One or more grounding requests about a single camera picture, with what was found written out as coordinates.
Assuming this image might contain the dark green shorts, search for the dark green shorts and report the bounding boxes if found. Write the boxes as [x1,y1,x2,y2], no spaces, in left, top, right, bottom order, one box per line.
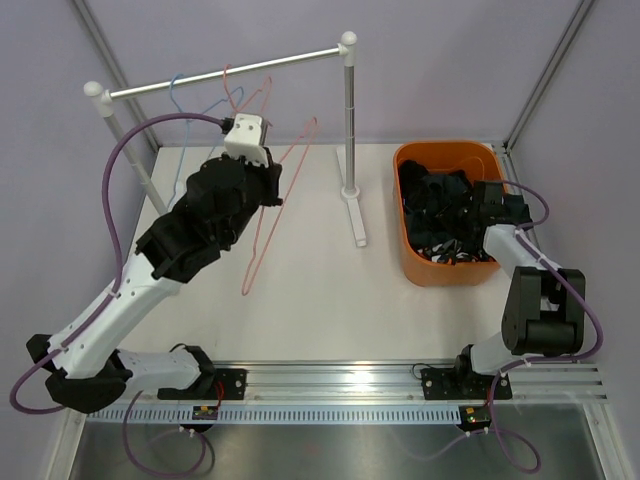
[401,170,482,252]

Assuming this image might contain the orange camouflage shorts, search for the orange camouflage shorts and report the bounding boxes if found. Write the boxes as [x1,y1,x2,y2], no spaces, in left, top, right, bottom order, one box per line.
[417,239,492,265]

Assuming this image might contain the pink wire hanger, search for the pink wire hanger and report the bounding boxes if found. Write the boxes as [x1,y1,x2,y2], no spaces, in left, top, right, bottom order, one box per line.
[240,116,319,296]
[222,64,273,114]

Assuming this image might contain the black shorts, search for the black shorts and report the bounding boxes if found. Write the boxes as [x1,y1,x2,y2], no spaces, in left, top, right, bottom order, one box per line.
[398,160,430,194]

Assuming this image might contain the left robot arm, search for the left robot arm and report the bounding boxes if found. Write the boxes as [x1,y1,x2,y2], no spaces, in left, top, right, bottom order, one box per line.
[27,147,282,414]

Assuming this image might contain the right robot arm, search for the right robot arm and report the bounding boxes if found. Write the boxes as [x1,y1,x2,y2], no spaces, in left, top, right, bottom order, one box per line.
[450,181,586,399]

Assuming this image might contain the orange plastic laundry basket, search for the orange plastic laundry basket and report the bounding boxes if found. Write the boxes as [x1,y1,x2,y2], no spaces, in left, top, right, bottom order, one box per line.
[392,140,506,287]

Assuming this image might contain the metal clothes rack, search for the metal clothes rack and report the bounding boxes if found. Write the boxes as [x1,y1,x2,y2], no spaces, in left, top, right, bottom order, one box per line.
[83,31,367,248]

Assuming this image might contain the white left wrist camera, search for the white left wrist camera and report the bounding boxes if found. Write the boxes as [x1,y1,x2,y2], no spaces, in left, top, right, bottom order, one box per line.
[224,113,269,167]

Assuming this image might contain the blue wire hanger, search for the blue wire hanger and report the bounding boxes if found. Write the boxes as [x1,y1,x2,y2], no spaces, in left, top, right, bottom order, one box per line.
[169,73,246,201]

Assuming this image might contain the aluminium mounting rail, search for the aluminium mounting rail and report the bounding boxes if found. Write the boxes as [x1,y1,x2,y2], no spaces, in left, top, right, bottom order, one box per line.
[64,363,609,404]

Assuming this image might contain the white slotted cable duct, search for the white slotted cable duct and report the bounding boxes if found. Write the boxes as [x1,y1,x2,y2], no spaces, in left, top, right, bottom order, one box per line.
[88,403,461,425]

